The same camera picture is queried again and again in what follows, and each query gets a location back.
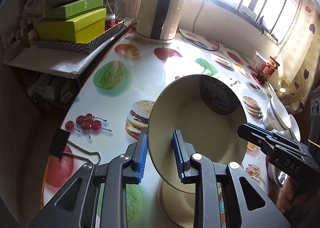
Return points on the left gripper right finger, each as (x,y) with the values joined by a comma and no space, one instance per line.
(180,153)

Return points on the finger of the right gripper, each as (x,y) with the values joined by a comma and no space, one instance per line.
(261,129)
(257,138)

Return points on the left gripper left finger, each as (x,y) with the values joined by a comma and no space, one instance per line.
(141,149)

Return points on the white blue-striped bowl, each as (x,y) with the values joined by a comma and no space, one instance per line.
(294,131)
(276,116)

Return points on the stainless steel bowl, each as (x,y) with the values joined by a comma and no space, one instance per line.
(275,175)

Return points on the cream plate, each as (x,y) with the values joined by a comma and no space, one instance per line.
(207,113)
(178,205)

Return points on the right hand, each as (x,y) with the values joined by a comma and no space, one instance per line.
(287,198)

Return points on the red-label sauce jar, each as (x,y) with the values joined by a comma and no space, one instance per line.
(267,69)

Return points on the heart-patterned curtain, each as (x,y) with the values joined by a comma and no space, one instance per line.
(299,60)

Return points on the black binder clip left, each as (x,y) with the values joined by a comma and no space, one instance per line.
(58,145)

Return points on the white electric kettle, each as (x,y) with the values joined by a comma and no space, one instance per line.
(158,20)

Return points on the lower yellow-green box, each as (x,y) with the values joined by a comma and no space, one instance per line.
(81,29)

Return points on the upper green box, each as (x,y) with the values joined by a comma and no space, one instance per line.
(74,9)

